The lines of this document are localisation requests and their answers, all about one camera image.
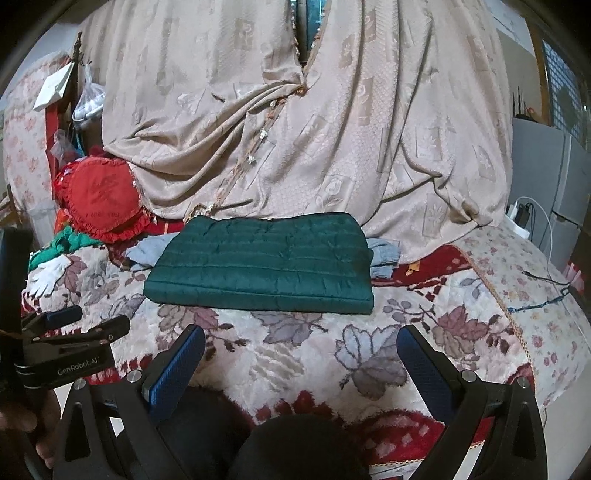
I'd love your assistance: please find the white paper sheet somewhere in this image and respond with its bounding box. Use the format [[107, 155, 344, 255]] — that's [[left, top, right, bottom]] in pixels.
[[33, 62, 75, 110]]

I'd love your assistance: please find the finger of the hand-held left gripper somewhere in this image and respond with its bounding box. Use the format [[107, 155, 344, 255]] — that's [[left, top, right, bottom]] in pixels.
[[21, 305, 84, 330], [23, 315, 131, 352]]

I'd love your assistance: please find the light blue garment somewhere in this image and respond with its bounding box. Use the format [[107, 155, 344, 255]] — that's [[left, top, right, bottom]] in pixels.
[[126, 232, 400, 279]]

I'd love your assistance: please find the clear plastic bag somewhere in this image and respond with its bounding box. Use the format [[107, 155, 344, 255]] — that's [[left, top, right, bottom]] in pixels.
[[71, 65, 108, 132]]

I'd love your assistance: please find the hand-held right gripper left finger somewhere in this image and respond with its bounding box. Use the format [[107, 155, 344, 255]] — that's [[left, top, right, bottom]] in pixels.
[[50, 324, 218, 480]]

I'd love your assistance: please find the beige patterned curtain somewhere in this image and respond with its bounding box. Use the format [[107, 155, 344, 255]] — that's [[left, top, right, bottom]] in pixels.
[[76, 0, 515, 266]]

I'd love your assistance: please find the white glove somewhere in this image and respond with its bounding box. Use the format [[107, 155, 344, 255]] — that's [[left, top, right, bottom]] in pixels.
[[28, 255, 72, 296]]

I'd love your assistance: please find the green quilted jacket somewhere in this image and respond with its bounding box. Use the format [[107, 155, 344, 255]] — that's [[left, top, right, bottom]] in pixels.
[[143, 211, 376, 315]]

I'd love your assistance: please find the white cable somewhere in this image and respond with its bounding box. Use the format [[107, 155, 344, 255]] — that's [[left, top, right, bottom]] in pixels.
[[513, 196, 557, 275]]

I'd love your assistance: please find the pink floral cover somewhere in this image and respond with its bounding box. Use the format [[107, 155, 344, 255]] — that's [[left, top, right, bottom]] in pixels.
[[2, 52, 77, 217]]

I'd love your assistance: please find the black cable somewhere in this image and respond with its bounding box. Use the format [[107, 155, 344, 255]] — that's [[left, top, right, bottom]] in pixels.
[[524, 270, 573, 288]]

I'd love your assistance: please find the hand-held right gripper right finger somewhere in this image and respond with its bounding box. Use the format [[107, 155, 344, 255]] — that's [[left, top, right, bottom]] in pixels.
[[396, 324, 561, 480]]

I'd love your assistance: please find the window behind curtain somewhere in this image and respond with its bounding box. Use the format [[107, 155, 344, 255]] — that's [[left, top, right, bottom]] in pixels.
[[290, 0, 332, 65]]

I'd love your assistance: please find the blue cable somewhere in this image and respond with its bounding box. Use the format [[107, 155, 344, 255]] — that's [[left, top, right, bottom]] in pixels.
[[505, 285, 574, 315]]

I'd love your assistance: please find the white power strip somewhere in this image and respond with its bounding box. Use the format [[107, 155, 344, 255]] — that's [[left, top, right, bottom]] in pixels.
[[505, 202, 537, 239]]

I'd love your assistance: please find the window with metal grille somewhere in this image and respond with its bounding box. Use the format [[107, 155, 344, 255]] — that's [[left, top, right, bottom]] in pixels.
[[537, 38, 586, 141]]

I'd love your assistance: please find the wooden coat stand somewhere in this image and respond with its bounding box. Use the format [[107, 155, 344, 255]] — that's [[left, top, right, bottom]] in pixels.
[[59, 31, 90, 139]]

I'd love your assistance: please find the grey cabinet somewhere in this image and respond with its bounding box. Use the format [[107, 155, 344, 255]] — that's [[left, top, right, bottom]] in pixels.
[[510, 115, 591, 232]]

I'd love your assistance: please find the floral leaf-pattern blanket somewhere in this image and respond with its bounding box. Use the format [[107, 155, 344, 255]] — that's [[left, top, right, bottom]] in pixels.
[[21, 217, 583, 480]]

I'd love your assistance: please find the red heart-shaped cushion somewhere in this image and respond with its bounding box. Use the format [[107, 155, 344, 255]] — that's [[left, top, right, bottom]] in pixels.
[[53, 156, 153, 244]]

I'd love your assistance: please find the person's left hand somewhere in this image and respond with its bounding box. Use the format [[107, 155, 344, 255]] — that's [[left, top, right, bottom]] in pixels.
[[0, 394, 62, 469]]

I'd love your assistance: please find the green cloth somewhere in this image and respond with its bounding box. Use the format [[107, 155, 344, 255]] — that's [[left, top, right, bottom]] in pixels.
[[28, 225, 108, 273]]

